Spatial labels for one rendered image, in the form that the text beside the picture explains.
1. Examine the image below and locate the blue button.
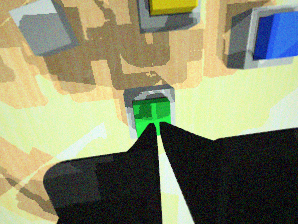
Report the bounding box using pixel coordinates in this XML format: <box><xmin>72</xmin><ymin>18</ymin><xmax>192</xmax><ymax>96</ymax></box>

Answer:
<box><xmin>226</xmin><ymin>3</ymin><xmax>298</xmax><ymax>70</ymax></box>

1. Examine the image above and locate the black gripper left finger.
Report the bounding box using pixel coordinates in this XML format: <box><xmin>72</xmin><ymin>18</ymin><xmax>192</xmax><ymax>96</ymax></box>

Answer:
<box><xmin>43</xmin><ymin>123</ymin><xmax>163</xmax><ymax>224</ymax></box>

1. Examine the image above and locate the yellow button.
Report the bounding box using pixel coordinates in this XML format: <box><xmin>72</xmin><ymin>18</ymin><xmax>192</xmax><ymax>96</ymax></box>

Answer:
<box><xmin>137</xmin><ymin>0</ymin><xmax>201</xmax><ymax>34</ymax></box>

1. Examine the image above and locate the green button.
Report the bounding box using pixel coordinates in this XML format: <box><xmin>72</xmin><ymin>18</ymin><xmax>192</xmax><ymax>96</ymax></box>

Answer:
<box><xmin>123</xmin><ymin>84</ymin><xmax>176</xmax><ymax>140</ymax></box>

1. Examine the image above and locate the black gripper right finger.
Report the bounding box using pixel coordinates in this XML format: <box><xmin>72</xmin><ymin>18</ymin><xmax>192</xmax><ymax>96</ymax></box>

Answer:
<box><xmin>159</xmin><ymin>121</ymin><xmax>298</xmax><ymax>224</ymax></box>

